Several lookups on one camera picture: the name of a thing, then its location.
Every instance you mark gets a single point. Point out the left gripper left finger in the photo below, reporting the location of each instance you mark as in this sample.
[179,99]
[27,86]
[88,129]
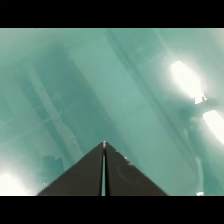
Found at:
[80,176]

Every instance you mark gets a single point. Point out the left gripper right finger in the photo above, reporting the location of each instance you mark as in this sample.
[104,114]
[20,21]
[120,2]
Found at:
[130,176]

